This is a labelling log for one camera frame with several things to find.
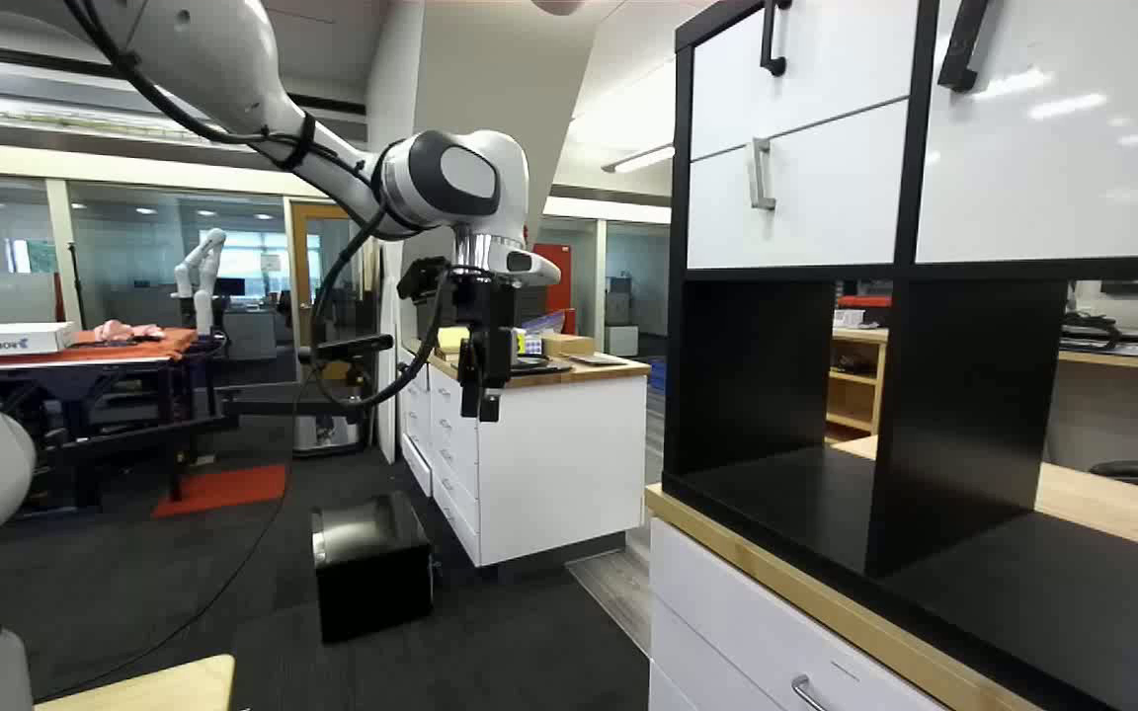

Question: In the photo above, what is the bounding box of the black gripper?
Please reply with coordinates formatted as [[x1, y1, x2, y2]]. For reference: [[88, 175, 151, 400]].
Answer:
[[445, 263, 521, 425]]

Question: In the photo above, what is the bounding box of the white drawer with silver handle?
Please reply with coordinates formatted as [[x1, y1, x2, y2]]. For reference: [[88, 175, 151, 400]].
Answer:
[[682, 96, 911, 274]]

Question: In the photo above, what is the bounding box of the wooden open shelf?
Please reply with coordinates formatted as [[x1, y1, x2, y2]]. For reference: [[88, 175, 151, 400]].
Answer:
[[820, 324, 894, 438]]

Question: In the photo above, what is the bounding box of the small wooden box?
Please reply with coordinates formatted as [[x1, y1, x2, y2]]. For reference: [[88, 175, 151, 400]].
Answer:
[[537, 330, 602, 364]]

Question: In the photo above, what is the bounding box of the white island cabinet, wood top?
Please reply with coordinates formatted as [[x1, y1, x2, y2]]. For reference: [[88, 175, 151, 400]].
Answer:
[[394, 330, 653, 574]]

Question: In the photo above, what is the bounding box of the red panel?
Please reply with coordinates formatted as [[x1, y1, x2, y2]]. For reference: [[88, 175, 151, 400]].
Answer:
[[540, 239, 578, 324]]

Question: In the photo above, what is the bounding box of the black metal stand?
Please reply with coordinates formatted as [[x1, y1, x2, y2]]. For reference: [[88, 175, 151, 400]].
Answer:
[[217, 326, 398, 459]]

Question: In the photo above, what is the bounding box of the black box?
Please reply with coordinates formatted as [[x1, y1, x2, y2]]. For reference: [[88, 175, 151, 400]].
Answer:
[[309, 488, 438, 649]]

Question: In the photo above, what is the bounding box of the red floor mat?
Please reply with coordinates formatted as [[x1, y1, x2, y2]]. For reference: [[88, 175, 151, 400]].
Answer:
[[151, 459, 291, 525]]

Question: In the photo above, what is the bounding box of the white base cabinet, wood top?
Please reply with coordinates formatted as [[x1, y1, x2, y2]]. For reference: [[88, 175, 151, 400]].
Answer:
[[643, 483, 1044, 711]]

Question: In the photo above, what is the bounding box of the red-topped workbench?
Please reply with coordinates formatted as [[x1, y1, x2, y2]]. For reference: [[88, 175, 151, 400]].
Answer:
[[0, 324, 226, 512]]

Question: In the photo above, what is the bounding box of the wooden table corner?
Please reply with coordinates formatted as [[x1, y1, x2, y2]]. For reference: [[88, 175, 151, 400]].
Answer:
[[33, 651, 240, 711]]

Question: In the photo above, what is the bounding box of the white flat box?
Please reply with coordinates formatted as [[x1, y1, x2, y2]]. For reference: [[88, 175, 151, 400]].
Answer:
[[0, 320, 80, 364]]

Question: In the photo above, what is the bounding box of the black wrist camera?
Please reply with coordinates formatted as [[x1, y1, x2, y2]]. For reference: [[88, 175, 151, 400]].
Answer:
[[394, 254, 454, 309]]

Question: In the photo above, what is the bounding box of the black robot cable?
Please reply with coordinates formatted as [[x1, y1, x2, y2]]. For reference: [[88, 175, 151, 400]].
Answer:
[[68, 0, 459, 416]]

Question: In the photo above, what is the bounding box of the black shelf unit frame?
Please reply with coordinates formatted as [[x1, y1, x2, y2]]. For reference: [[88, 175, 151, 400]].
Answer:
[[661, 0, 1138, 711]]

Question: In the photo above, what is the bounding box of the white drawer with black handle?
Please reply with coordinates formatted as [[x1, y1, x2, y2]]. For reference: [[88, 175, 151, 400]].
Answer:
[[687, 0, 926, 160]]

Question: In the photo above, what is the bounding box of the white cabinet door, black handle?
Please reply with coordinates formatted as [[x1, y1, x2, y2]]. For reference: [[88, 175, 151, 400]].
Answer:
[[911, 0, 1138, 267]]

